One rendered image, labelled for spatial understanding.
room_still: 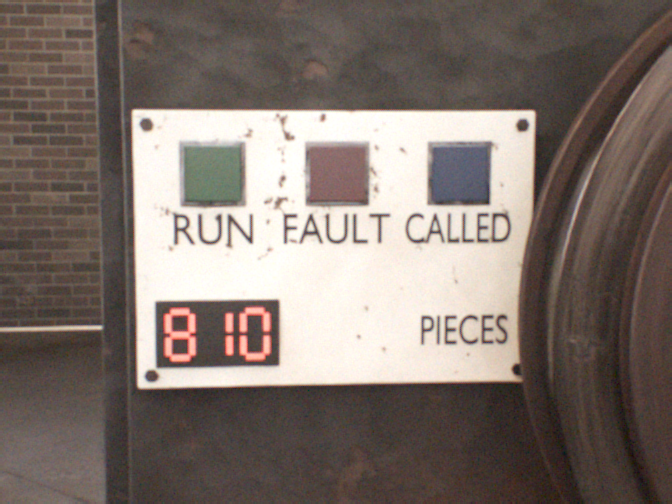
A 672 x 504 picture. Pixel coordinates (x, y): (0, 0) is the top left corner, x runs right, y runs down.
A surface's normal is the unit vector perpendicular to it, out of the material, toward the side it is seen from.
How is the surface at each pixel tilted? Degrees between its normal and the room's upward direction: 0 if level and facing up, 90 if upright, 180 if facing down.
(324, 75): 90
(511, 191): 90
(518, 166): 90
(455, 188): 90
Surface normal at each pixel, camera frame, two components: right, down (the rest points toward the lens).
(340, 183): 0.07, 0.11
